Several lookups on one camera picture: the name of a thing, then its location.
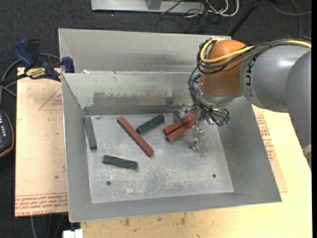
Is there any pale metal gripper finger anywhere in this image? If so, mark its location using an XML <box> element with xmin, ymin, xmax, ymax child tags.
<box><xmin>189</xmin><ymin>126</ymin><xmax>206</xmax><ymax>150</ymax></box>
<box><xmin>172</xmin><ymin>103</ymin><xmax>196</xmax><ymax>122</ymax></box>

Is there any red-brown flat block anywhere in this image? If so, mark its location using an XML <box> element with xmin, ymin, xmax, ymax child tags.
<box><xmin>162</xmin><ymin>112</ymin><xmax>197</xmax><ymax>136</ymax></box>
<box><xmin>116</xmin><ymin>116</ymin><xmax>156</xmax><ymax>158</ymax></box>
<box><xmin>165</xmin><ymin>122</ymin><xmax>196</xmax><ymax>144</ymax></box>

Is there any dark green flat block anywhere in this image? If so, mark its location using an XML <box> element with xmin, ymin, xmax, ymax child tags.
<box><xmin>84</xmin><ymin>116</ymin><xmax>98</xmax><ymax>150</ymax></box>
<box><xmin>102</xmin><ymin>154</ymin><xmax>139</xmax><ymax>171</ymax></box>
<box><xmin>136</xmin><ymin>114</ymin><xmax>165</xmax><ymax>134</ymax></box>

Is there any grey metal bin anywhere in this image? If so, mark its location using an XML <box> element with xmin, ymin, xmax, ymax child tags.
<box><xmin>58</xmin><ymin>28</ymin><xmax>283</xmax><ymax>223</ymax></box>

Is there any brown cardboard board, red print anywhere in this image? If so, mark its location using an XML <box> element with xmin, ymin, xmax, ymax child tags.
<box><xmin>14</xmin><ymin>67</ymin><xmax>289</xmax><ymax>218</ymax></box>

